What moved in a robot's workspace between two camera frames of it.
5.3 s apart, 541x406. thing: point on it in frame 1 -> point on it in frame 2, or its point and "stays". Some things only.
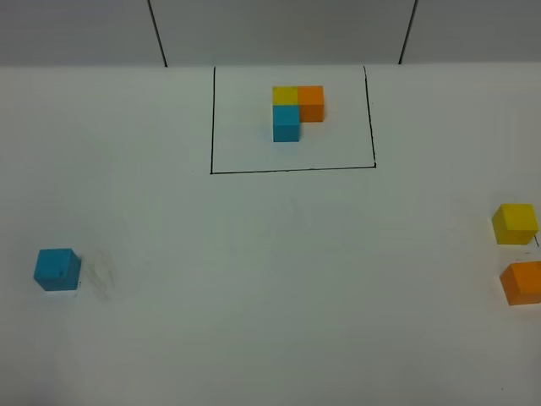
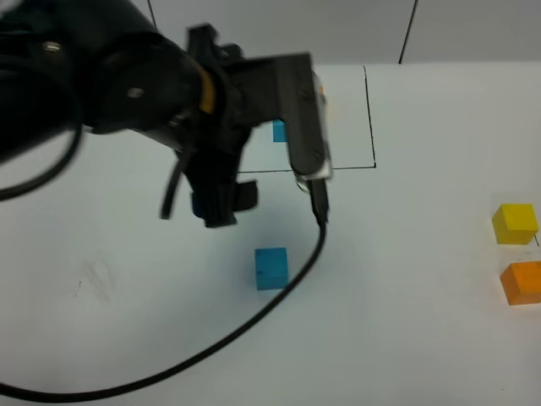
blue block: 57,270 -> 272,271
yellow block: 515,223 stays
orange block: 521,282 stays
